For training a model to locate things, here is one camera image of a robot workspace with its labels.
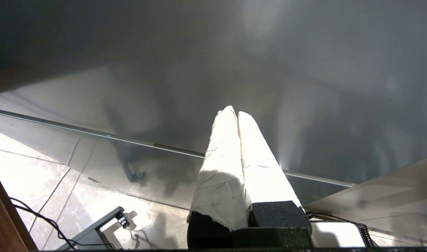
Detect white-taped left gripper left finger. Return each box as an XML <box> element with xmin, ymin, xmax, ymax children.
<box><xmin>187</xmin><ymin>106</ymin><xmax>250</xmax><ymax>249</ymax></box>

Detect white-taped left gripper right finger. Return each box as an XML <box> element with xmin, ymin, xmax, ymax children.
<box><xmin>238</xmin><ymin>111</ymin><xmax>313</xmax><ymax>233</ymax></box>

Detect stainless steel appliance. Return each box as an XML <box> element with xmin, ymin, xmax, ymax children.
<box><xmin>0</xmin><ymin>0</ymin><xmax>427</xmax><ymax>210</ymax></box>

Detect beige cabinet panel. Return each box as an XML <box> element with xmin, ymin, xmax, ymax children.
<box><xmin>304</xmin><ymin>156</ymin><xmax>427</xmax><ymax>243</ymax></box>

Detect grey metal stand leg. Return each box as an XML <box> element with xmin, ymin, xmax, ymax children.
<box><xmin>58</xmin><ymin>206</ymin><xmax>130</xmax><ymax>251</ymax></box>

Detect brown wooden furniture panel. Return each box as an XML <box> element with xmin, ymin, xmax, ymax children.
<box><xmin>0</xmin><ymin>164</ymin><xmax>38</xmax><ymax>252</ymax></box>

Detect black coiled cable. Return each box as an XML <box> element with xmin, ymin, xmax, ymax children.
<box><xmin>306</xmin><ymin>211</ymin><xmax>375</xmax><ymax>247</ymax></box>

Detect thin black floor cable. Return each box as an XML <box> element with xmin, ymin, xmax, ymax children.
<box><xmin>10</xmin><ymin>197</ymin><xmax>116</xmax><ymax>251</ymax></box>

